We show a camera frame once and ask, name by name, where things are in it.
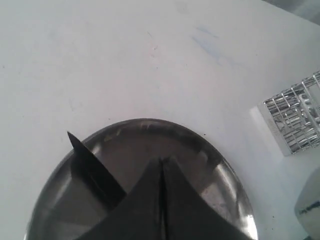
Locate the chrome wire utensil basket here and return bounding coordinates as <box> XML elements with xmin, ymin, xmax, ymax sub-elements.
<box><xmin>249</xmin><ymin>71</ymin><xmax>320</xmax><ymax>157</ymax></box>

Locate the round stainless steel plate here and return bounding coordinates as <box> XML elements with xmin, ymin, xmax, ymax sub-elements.
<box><xmin>25</xmin><ymin>118</ymin><xmax>258</xmax><ymax>240</ymax></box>

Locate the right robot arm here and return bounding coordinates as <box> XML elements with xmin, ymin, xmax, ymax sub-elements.
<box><xmin>294</xmin><ymin>168</ymin><xmax>320</xmax><ymax>240</ymax></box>

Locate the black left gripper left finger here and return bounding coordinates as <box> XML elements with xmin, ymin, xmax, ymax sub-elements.
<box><xmin>78</xmin><ymin>158</ymin><xmax>163</xmax><ymax>240</ymax></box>

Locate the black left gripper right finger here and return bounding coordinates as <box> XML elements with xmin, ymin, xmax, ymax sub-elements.
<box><xmin>161</xmin><ymin>157</ymin><xmax>251</xmax><ymax>240</ymax></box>

